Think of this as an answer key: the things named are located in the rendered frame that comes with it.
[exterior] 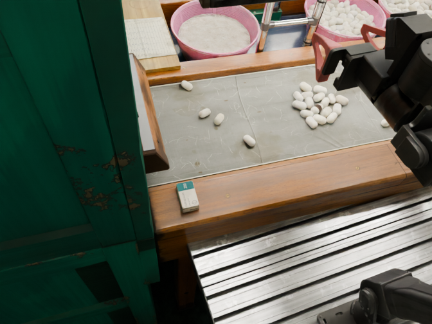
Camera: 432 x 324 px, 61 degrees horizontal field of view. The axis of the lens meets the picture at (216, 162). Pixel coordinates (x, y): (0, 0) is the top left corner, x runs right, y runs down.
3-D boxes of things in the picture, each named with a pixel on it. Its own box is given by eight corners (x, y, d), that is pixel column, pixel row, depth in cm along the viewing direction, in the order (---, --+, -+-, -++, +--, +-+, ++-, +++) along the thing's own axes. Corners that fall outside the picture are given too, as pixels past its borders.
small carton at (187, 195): (198, 209, 75) (199, 205, 73) (182, 213, 74) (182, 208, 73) (191, 184, 78) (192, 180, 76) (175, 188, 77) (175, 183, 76)
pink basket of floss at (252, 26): (268, 45, 121) (274, 20, 113) (227, 92, 107) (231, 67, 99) (200, 14, 127) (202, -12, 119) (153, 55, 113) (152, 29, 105)
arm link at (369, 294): (364, 287, 65) (382, 319, 62) (404, 271, 67) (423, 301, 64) (350, 296, 70) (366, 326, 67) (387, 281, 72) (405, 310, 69)
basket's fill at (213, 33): (258, 67, 113) (261, 53, 108) (187, 77, 108) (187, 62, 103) (236, 23, 125) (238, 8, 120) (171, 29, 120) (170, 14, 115)
